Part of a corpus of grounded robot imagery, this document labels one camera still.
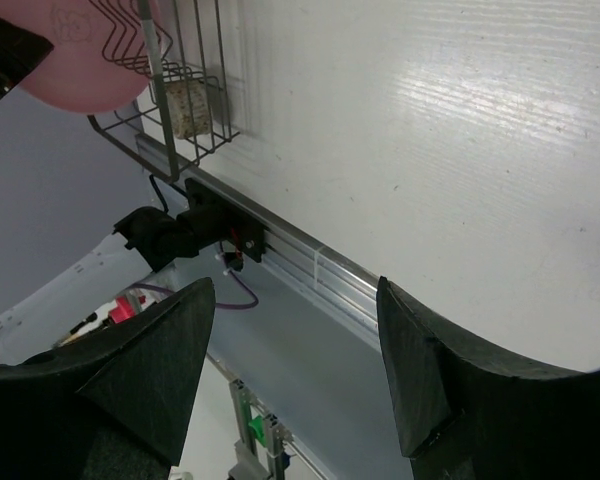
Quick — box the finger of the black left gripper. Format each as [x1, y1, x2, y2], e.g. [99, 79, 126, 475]
[0, 17, 54, 100]

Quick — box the black wire dish rack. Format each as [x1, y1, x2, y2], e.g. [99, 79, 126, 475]
[88, 1, 239, 184]

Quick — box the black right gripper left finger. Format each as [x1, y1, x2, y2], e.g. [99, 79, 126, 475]
[0, 278, 216, 479]

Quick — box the aluminium table edge rail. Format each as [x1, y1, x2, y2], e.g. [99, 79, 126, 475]
[185, 168, 380, 351]

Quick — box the small speckled ceramic cup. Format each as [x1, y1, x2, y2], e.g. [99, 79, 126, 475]
[165, 80, 212, 140]

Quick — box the pink plastic plate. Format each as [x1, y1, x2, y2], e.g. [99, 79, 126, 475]
[18, 1, 150, 114]

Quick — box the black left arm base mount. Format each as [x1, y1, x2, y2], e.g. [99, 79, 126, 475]
[154, 178, 266, 271]

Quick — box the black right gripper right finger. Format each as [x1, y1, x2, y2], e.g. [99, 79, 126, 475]
[376, 278, 600, 479]

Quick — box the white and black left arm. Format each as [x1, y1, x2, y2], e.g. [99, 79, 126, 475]
[0, 1, 172, 365]

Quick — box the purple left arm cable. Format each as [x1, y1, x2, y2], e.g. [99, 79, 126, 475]
[132, 259, 260, 312]

